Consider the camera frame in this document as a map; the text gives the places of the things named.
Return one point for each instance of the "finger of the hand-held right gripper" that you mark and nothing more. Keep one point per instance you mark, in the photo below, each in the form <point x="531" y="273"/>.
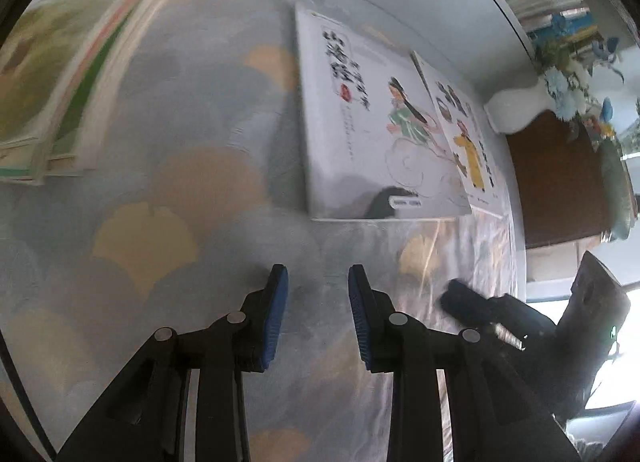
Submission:
<point x="465" y="299"/>

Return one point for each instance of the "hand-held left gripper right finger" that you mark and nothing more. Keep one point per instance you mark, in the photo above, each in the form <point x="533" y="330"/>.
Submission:
<point x="357" y="317"/>

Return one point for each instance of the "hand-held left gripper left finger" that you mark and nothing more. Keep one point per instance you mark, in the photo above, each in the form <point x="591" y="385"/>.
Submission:
<point x="277" y="312"/>

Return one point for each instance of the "white ink-calligraphy book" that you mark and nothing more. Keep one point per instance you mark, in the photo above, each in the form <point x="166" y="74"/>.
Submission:
<point x="340" y="141"/>

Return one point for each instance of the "green-edged book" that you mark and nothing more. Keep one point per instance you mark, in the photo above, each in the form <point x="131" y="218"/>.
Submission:
<point x="95" y="86"/>

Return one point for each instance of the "stack of moved books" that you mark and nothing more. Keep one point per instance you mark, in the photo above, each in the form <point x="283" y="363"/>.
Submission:
<point x="40" y="51"/>

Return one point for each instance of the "fan-patterned tablecloth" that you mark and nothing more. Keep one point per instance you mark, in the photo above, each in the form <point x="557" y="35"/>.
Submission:
<point x="175" y="242"/>

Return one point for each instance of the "dark green object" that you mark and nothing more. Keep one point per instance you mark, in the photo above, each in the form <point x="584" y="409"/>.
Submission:
<point x="617" y="192"/>

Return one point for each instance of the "white book with yellow figure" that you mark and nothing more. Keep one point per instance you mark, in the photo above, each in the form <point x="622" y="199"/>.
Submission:
<point x="470" y="151"/>

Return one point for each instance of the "brown wooden cabinet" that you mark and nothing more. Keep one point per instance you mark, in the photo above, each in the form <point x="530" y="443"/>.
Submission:
<point x="555" y="181"/>

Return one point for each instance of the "white vase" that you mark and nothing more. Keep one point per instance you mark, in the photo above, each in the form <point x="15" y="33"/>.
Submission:
<point x="515" y="109"/>

